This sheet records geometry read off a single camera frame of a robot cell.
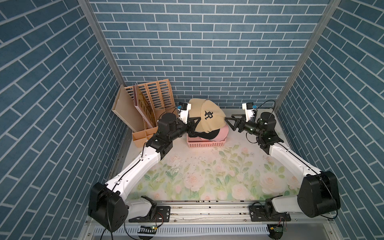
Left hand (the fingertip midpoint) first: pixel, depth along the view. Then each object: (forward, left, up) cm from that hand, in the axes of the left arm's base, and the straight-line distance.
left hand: (204, 119), depth 71 cm
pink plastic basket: (+3, +7, -28) cm, 29 cm away
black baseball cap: (+8, -4, -25) cm, 27 cm away
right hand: (+4, -14, -4) cm, 16 cm away
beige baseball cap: (+1, -4, 0) cm, 4 cm away
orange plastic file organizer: (+39, +31, -18) cm, 53 cm away
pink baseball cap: (+9, -13, -24) cm, 29 cm away
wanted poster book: (+19, +37, -10) cm, 42 cm away
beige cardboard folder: (+19, +48, -11) cm, 53 cm away
